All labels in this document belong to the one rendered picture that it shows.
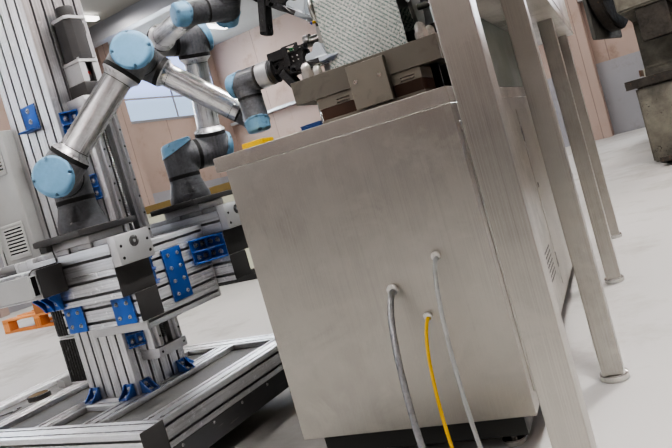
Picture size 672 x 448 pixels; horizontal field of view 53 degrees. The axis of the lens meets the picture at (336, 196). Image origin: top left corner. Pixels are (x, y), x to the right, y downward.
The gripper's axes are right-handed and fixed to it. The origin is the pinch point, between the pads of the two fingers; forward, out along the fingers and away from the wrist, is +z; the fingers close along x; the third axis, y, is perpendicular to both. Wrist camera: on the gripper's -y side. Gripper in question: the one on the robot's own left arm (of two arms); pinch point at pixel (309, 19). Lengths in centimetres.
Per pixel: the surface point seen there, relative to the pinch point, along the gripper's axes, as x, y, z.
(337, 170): -32, -29, 36
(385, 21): -6.6, 8.0, 24.3
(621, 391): 0, -58, 123
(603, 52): 1115, 65, 46
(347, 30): -6.6, 1.8, 14.9
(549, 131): 6, -3, 76
